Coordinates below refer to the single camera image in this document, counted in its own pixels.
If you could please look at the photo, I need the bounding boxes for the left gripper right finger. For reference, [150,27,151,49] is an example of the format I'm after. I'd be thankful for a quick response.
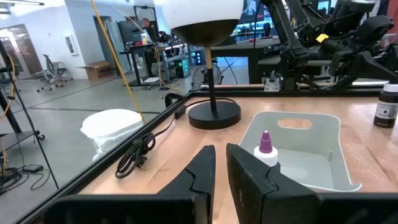
[226,143,398,224]

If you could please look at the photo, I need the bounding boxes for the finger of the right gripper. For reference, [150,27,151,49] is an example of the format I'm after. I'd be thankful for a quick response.
[357,51,398,82]
[331,67,363,90]

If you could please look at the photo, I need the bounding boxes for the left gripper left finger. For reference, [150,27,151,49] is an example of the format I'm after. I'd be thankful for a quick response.
[43,145,216,224]

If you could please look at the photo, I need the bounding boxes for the large black food colouring bottle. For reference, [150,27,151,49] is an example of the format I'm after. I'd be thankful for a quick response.
[373,82,398,129]

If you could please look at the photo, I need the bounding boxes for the large purple food colouring bottle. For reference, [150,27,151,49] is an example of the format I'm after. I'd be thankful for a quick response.
[253,129,279,169]

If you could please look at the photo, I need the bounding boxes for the grey plastic bin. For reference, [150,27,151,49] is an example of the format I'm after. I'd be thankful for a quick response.
[239,111,363,193]

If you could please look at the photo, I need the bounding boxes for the globe table lamp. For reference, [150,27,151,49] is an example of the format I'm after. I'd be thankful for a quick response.
[161,0,245,131]

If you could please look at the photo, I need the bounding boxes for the black curved clamp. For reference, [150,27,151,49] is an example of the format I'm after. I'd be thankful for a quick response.
[164,92,185,109]

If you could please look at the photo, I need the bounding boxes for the white lined trash bin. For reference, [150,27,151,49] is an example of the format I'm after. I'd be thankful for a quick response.
[80,108,146,162]

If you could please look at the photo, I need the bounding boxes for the black floor fan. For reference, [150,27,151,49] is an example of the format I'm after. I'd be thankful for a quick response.
[191,63,224,90]

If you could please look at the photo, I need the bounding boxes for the computer tower green lights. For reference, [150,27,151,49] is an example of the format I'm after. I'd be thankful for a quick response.
[174,58,191,78]

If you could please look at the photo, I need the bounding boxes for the black office desk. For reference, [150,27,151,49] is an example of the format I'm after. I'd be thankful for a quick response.
[119,43,162,88]

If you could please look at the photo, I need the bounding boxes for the small black power adapter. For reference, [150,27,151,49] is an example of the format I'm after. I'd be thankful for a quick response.
[22,164,44,174]

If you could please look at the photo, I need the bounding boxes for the cardboard box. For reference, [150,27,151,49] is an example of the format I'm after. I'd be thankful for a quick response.
[79,60,114,80]

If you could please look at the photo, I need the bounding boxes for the black light stand pole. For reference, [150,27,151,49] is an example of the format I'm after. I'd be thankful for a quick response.
[0,40,60,190]

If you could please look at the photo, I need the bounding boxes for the black rolling cart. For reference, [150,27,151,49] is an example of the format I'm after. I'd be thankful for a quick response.
[0,90,46,150]

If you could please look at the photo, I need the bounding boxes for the person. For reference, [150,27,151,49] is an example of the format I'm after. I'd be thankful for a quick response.
[140,17,156,43]

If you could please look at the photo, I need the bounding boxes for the grey office chair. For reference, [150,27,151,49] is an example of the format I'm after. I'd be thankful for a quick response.
[35,54,74,93]

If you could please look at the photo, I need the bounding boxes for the small white metal bracket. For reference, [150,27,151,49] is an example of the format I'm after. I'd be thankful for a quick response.
[263,77,280,93]

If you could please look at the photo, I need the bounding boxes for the black lamp power cable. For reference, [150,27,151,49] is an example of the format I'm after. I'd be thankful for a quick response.
[114,96,239,180]

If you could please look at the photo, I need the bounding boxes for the yellow hanging cable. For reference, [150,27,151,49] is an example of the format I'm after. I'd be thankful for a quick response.
[90,0,146,124]

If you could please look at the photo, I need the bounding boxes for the black floor cable tangle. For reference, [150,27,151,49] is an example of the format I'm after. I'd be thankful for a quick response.
[0,166,51,195]

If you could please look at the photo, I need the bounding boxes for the white wall panel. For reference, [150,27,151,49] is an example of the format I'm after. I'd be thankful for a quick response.
[64,34,78,56]

